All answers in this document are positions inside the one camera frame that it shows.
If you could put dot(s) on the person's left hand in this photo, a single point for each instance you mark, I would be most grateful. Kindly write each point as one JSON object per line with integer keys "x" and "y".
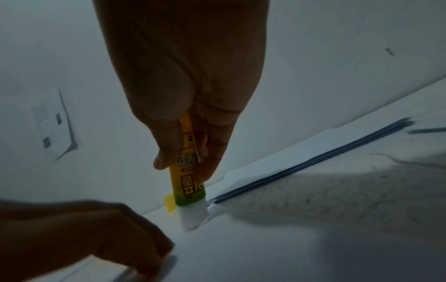
{"x": 63, "y": 237}

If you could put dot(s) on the yellow glue cap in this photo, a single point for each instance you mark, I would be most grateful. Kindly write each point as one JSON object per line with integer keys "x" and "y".
{"x": 170, "y": 202}

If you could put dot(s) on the person's right hand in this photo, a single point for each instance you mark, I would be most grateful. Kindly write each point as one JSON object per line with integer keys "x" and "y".
{"x": 188, "y": 66}

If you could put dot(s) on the yellow glue stick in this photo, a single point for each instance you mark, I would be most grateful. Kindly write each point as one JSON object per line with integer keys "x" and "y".
{"x": 187, "y": 182}

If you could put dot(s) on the white wall sheet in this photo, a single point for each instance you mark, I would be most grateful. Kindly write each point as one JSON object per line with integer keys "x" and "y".
{"x": 50, "y": 124}

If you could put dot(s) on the glued white paper sheet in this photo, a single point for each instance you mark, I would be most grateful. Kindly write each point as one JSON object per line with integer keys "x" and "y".
{"x": 313, "y": 151}
{"x": 293, "y": 248}

